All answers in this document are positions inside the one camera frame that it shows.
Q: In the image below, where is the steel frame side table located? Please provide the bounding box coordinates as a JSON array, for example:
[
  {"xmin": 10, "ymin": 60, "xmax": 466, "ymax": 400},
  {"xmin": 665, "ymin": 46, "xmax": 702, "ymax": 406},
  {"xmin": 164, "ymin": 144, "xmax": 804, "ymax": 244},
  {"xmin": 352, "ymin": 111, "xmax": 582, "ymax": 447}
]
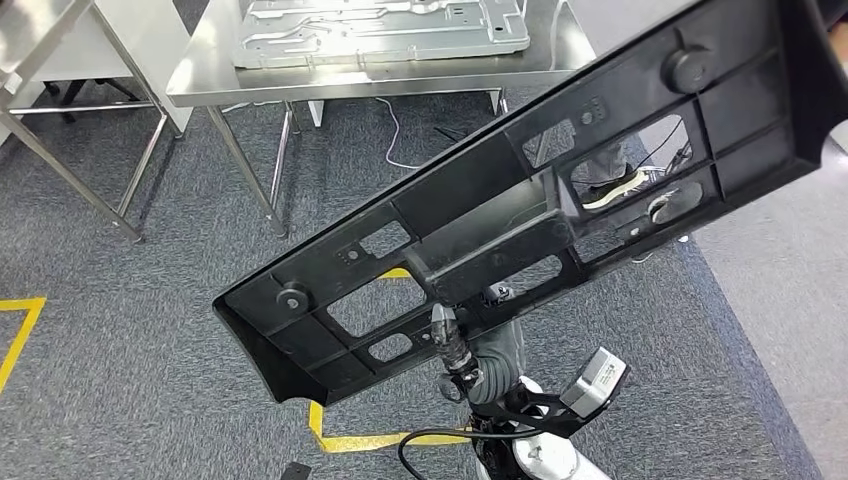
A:
[{"xmin": 0, "ymin": 0, "xmax": 193, "ymax": 245}]

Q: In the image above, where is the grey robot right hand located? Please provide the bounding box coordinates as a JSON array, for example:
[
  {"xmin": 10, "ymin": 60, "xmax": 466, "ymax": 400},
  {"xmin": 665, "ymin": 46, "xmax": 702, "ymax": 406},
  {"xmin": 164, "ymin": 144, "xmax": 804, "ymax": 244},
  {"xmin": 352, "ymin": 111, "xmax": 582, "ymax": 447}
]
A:
[{"xmin": 430, "ymin": 283, "xmax": 529, "ymax": 403}]

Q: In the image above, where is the stamped grey metal panel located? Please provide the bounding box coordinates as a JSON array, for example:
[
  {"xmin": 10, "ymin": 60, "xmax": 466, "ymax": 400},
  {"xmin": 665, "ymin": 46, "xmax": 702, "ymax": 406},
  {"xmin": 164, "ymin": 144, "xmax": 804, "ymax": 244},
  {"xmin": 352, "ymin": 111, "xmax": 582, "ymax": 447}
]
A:
[{"xmin": 230, "ymin": 0, "xmax": 531, "ymax": 71}]

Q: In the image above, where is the stainless steel workbench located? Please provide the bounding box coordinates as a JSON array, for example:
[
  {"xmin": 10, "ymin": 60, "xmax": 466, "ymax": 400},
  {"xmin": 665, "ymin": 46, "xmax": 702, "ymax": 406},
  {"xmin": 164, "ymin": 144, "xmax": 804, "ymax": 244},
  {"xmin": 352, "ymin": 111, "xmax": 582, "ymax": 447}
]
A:
[{"xmin": 165, "ymin": 0, "xmax": 598, "ymax": 240}]

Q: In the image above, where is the white floor cable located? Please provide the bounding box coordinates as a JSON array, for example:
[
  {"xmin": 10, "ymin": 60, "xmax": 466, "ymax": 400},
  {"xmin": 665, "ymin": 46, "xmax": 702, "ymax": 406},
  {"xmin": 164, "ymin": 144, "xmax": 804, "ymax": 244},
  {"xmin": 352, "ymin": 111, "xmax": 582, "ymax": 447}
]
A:
[{"xmin": 375, "ymin": 97, "xmax": 425, "ymax": 171}]

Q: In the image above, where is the long black plastic part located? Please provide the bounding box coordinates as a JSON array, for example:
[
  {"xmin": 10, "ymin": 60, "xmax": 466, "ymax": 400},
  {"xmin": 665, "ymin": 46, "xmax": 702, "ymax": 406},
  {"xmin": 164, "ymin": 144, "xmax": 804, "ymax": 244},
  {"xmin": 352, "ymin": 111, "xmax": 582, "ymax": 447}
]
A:
[{"xmin": 213, "ymin": 0, "xmax": 848, "ymax": 407}]

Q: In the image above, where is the black chair base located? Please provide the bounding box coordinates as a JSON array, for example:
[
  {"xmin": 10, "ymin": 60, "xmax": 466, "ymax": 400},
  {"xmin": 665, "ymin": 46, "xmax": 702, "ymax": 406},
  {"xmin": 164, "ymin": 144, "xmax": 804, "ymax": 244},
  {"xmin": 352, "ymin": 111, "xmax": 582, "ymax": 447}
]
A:
[{"xmin": 40, "ymin": 78, "xmax": 142, "ymax": 126}]

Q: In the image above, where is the person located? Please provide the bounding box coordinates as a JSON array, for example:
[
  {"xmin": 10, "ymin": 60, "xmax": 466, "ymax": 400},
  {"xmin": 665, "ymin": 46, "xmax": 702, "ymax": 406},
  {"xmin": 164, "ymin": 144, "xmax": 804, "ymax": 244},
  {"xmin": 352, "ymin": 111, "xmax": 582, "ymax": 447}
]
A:
[{"xmin": 570, "ymin": 115, "xmax": 705, "ymax": 227}]

